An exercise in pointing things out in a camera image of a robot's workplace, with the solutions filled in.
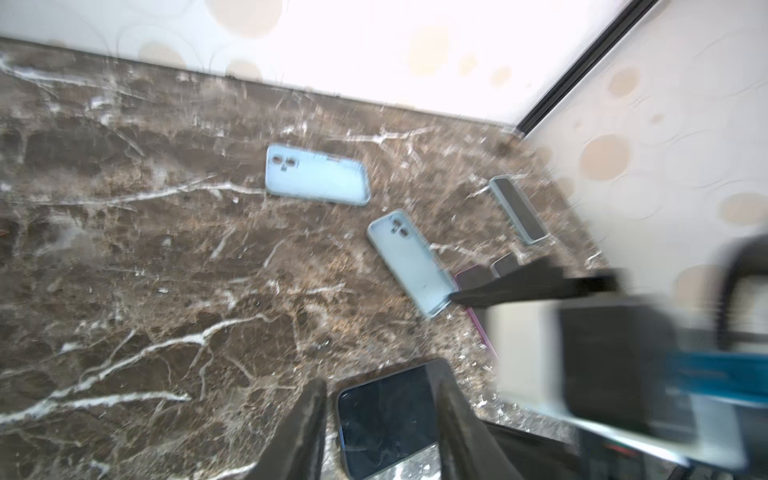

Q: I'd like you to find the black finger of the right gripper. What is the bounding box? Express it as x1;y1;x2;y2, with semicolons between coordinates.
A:
448;257;620;307

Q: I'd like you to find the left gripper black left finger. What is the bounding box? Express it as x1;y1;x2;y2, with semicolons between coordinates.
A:
245;378;327;480

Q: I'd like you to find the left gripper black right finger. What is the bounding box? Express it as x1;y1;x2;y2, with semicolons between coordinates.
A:
436;378;523;480

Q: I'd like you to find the light blue case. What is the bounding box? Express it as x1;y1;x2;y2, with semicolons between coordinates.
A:
488;175;551;247
366;210;455;318
265;144;371;206

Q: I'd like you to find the black phone front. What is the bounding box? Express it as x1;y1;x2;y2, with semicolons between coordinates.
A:
337;364;442;479

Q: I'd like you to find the black phone case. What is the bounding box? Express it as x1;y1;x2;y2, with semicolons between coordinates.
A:
334;358;454;480

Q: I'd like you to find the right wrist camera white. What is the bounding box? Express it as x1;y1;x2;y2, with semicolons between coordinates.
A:
486;297;767;476

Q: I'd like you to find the right black frame post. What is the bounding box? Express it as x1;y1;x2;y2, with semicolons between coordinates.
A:
515;0;658;138

